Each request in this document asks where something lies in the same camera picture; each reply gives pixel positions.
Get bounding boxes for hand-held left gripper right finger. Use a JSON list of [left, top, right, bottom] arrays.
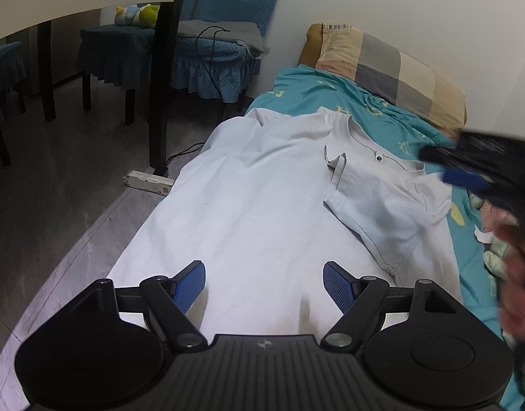
[[320, 260, 460, 352]]

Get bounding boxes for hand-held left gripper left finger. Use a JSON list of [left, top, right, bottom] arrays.
[[68, 260, 208, 352]]

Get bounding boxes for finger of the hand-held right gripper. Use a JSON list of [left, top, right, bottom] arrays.
[[420, 133, 503, 171], [441, 169, 490, 192]]

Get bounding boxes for white printed t-shirt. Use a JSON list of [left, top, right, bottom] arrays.
[[106, 107, 464, 337]]

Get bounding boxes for person's right hand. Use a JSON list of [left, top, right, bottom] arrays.
[[497, 222, 525, 345]]

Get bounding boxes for green pink fleece blanket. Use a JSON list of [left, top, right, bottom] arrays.
[[468, 192, 522, 296]]

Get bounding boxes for white power strip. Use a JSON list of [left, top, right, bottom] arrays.
[[124, 170, 174, 196]]

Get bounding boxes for teal printed bed sheet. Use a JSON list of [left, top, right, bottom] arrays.
[[245, 64, 525, 411]]

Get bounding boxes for brown pillow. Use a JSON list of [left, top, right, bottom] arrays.
[[297, 23, 466, 133]]

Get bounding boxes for grey cloth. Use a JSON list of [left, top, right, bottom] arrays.
[[177, 19, 269, 60]]

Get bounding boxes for yellow-green plush toy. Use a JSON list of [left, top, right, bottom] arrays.
[[114, 3, 161, 27]]

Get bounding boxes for black floor cable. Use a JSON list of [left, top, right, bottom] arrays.
[[157, 141, 208, 176]]

